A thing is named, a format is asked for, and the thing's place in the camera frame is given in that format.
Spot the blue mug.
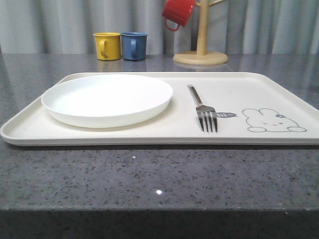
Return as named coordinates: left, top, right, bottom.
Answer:
left=121, top=32, right=148, bottom=61

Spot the yellow mug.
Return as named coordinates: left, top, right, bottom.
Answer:
left=93, top=32, right=121, bottom=61

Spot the white round plate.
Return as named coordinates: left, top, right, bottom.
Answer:
left=41, top=74, right=173, bottom=128

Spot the silver metal fork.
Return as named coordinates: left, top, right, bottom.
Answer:
left=187, top=85, right=218, bottom=133

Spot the red mug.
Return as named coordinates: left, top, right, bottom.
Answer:
left=162, top=0, right=196, bottom=31

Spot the wooden mug tree stand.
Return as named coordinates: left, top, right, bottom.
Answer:
left=173, top=0, right=228, bottom=65

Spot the grey curtain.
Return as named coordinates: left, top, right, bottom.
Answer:
left=0, top=0, right=319, bottom=55

